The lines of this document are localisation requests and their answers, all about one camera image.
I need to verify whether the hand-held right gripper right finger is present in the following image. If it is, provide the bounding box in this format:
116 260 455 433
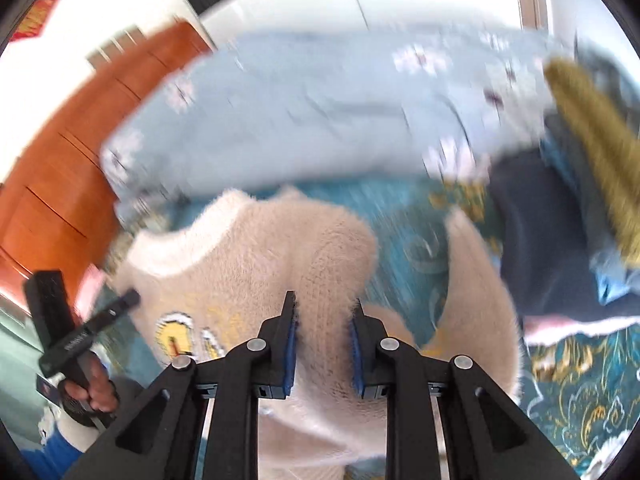
349 298 582 480

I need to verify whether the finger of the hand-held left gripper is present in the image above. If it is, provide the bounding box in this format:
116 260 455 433
82 288 142 342

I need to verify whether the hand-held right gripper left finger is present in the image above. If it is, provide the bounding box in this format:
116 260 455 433
61 290 300 480

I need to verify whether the beige fuzzy sweater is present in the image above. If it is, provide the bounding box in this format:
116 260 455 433
112 186 524 480

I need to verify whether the person's left forearm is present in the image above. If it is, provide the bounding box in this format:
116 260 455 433
37 404 87 480

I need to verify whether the person's left hand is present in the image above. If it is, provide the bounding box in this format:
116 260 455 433
70 351 122 413

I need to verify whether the orange wooden wardrobe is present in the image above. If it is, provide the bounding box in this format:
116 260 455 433
0 19 217 302

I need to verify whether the teal patterned bed sheet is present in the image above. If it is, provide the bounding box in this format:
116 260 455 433
100 177 640 480

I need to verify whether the pink cloth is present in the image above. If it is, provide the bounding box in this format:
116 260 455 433
522 312 640 347

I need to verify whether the dark navy garment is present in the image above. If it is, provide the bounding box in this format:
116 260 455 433
487 149 640 322

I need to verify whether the light blue floral quilt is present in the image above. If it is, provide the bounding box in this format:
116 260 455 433
99 26 577 202

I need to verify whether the light blue garment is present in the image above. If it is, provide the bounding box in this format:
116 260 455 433
588 247 640 307

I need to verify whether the olive green knit garment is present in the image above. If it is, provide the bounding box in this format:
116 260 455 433
542 57 640 262

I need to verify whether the red wall poster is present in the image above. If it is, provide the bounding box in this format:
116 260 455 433
10 0 62 44

